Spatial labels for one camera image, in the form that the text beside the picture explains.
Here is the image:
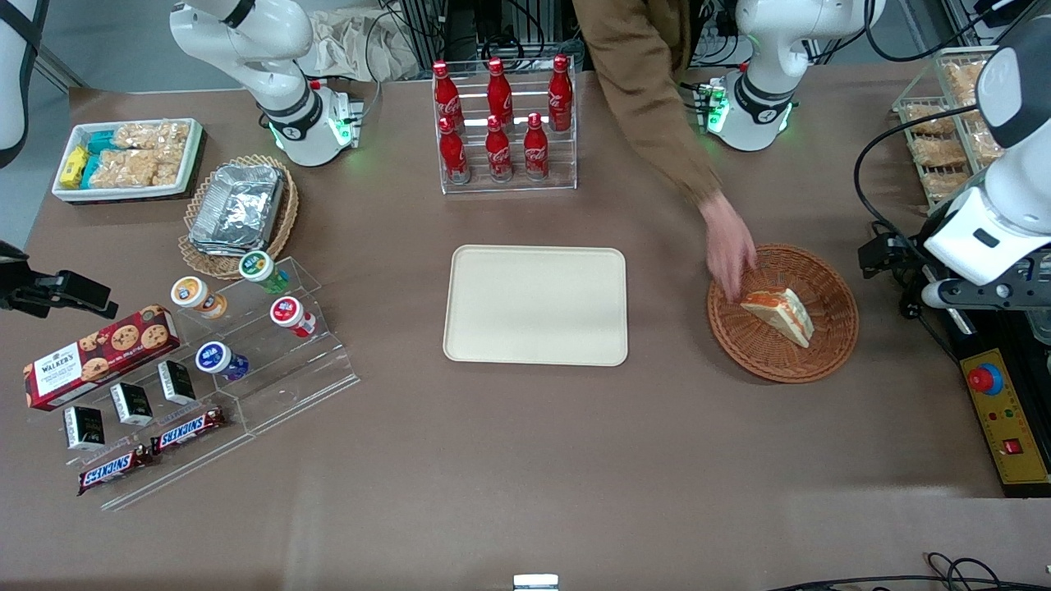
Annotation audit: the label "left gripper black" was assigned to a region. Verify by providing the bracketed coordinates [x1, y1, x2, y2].
[859, 233, 937, 290]

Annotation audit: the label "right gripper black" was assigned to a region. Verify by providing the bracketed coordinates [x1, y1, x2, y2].
[0, 241, 119, 320]

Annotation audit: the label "triangular sandwich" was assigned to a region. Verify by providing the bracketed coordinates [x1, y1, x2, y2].
[741, 287, 816, 349]

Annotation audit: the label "forearm in brown sleeve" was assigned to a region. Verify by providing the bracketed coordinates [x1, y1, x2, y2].
[571, 0, 725, 208]

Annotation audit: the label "round brown wicker basket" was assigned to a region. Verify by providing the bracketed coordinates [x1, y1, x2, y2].
[707, 243, 861, 385]

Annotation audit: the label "silver foil tray stack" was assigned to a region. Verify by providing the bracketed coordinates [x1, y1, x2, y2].
[188, 163, 286, 258]

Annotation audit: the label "oval wicker basket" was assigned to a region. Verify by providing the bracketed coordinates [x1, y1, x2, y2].
[178, 153, 300, 281]

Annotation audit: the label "cream plastic tray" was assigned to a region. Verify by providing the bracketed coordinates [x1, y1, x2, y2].
[443, 245, 630, 368]

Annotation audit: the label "person's bare hand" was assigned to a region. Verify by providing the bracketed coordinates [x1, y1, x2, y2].
[700, 192, 759, 305]

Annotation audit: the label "red Walkers cookie box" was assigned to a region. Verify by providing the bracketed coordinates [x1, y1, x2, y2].
[22, 304, 182, 412]

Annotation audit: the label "clear bag rice crackers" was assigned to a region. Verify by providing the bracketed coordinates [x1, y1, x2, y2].
[905, 102, 954, 133]
[942, 61, 991, 104]
[923, 170, 971, 203]
[912, 135, 971, 170]
[152, 151, 186, 189]
[968, 122, 1005, 166]
[114, 121, 192, 153]
[89, 150, 158, 190]

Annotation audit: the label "orange lid yoghurt cup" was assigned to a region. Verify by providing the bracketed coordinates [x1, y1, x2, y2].
[170, 276, 229, 321]

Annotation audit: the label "small black white box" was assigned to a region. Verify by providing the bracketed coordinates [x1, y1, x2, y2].
[63, 405, 107, 451]
[109, 381, 155, 427]
[157, 359, 198, 406]

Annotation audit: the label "yellow snack packet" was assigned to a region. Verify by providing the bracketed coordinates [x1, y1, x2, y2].
[58, 145, 90, 189]

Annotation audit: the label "blue lid yoghurt cup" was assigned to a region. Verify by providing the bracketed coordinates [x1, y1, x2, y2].
[195, 341, 250, 383]

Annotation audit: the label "white rectangular snack bin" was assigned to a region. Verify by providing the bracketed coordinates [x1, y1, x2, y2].
[51, 118, 204, 204]

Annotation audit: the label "Snickers chocolate bar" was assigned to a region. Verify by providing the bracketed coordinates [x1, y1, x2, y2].
[149, 406, 227, 456]
[76, 445, 156, 497]

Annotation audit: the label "green lid yoghurt cup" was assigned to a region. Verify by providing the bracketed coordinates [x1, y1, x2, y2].
[238, 250, 291, 296]

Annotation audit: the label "red lid yoghurt cup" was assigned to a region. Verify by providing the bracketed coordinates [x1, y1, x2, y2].
[269, 295, 318, 339]

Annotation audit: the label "clear acrylic stepped stand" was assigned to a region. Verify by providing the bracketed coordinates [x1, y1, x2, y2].
[31, 360, 257, 512]
[176, 255, 361, 437]

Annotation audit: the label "yellow emergency stop box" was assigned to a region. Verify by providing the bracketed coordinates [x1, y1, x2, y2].
[960, 348, 1051, 488]

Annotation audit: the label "red cola bottle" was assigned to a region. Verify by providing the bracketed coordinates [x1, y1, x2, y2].
[433, 60, 463, 132]
[547, 54, 574, 133]
[486, 57, 515, 124]
[484, 115, 514, 183]
[523, 112, 550, 182]
[438, 117, 471, 186]

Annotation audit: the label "crumpled beige plastic bag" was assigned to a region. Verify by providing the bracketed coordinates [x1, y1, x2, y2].
[307, 7, 420, 84]

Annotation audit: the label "clear acrylic bottle rack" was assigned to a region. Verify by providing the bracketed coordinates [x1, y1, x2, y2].
[432, 69, 579, 196]

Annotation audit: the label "black metal equipment rack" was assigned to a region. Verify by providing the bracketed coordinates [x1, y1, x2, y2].
[397, 0, 585, 75]

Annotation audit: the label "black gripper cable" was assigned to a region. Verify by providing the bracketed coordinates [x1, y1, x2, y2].
[852, 102, 999, 323]

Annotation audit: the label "white wire basket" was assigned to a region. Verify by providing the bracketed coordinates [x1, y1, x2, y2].
[893, 46, 1007, 208]

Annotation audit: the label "black floor cable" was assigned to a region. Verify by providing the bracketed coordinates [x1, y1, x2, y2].
[766, 552, 1051, 591]

